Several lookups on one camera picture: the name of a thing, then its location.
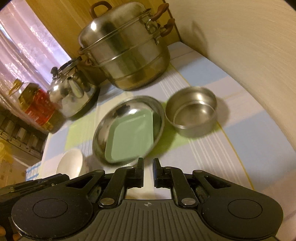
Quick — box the white ceramic bowl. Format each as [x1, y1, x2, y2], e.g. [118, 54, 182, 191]
[56, 149, 84, 179]

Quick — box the green rectangular tray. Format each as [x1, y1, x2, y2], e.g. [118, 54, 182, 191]
[105, 109, 154, 164]

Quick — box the large steel plate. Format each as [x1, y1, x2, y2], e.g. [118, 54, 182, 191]
[92, 95, 165, 166]

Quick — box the small steel bowl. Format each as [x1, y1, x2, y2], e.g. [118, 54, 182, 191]
[165, 86, 218, 138]

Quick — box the person's left hand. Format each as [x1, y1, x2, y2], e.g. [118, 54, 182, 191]
[0, 225, 22, 241]

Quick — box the blue white checked cloth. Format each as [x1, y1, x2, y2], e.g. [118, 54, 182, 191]
[26, 161, 41, 181]

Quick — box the cardboard box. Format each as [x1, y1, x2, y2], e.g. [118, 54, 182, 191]
[0, 159, 29, 187]

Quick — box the black folding rack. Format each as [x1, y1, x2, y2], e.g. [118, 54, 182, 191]
[1, 106, 47, 160]

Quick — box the plaid pastel tablecloth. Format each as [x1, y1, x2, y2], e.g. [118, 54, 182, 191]
[25, 41, 296, 232]

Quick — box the cooking oil bottle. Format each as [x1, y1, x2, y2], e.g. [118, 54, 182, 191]
[9, 79, 65, 133]

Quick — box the stainless steel kettle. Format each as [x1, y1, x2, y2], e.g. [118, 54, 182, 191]
[47, 57, 99, 120]

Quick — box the stainless steel steamer pot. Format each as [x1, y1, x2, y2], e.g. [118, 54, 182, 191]
[78, 1, 175, 90]

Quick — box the pink sheer curtain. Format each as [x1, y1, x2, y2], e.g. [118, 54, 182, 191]
[1, 1, 70, 110]

